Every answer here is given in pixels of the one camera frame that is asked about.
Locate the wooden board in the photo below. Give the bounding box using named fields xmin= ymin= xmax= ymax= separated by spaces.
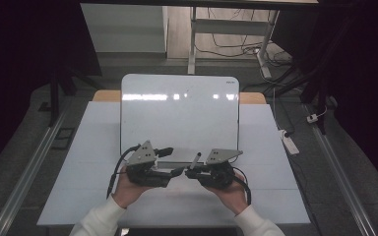
xmin=92 ymin=89 xmax=268 ymax=105

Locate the tangle of black floor cables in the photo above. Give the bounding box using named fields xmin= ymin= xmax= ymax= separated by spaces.
xmin=195 ymin=7 xmax=293 ymax=68

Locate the black metal stand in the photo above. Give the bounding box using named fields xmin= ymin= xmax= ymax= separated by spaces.
xmin=265 ymin=63 xmax=343 ymax=136
xmin=38 ymin=63 xmax=103 ymax=128

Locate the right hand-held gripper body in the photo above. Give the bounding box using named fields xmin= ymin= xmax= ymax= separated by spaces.
xmin=196 ymin=148 xmax=244 ymax=191

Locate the white metal desk frame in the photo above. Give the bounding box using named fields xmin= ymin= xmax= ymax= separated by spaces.
xmin=187 ymin=6 xmax=281 ymax=80

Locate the white dry-erase whiteboard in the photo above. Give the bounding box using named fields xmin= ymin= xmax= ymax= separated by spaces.
xmin=119 ymin=73 xmax=241 ymax=171

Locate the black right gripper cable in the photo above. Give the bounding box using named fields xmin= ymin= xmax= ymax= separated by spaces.
xmin=230 ymin=166 xmax=253 ymax=207

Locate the white cabinet panel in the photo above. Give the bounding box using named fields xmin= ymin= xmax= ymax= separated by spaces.
xmin=80 ymin=3 xmax=169 ymax=54

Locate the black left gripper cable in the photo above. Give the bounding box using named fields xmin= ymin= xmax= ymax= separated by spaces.
xmin=105 ymin=145 xmax=143 ymax=200

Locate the white power strip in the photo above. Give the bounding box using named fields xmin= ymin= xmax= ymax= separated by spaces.
xmin=278 ymin=129 xmax=300 ymax=156

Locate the aluminium rail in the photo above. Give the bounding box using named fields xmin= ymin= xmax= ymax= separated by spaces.
xmin=302 ymin=102 xmax=377 ymax=236
xmin=0 ymin=97 xmax=72 ymax=236

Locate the person's left hand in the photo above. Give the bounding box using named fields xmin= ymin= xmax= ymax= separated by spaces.
xmin=111 ymin=173 xmax=156 ymax=210

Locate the dark curtain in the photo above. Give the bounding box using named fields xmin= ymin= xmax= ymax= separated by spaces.
xmin=0 ymin=0 xmax=103 ymax=180
xmin=271 ymin=0 xmax=378 ymax=200

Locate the person's right hand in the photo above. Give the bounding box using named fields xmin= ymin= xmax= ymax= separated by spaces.
xmin=203 ymin=178 xmax=249 ymax=216

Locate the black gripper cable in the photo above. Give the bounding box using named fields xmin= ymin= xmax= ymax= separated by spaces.
xmin=230 ymin=166 xmax=253 ymax=207
xmin=105 ymin=145 xmax=143 ymax=200

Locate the black floor plate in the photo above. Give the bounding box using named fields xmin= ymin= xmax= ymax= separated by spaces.
xmin=50 ymin=126 xmax=77 ymax=151

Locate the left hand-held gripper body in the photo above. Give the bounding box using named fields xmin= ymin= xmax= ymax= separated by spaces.
xmin=125 ymin=140 xmax=173 ymax=189

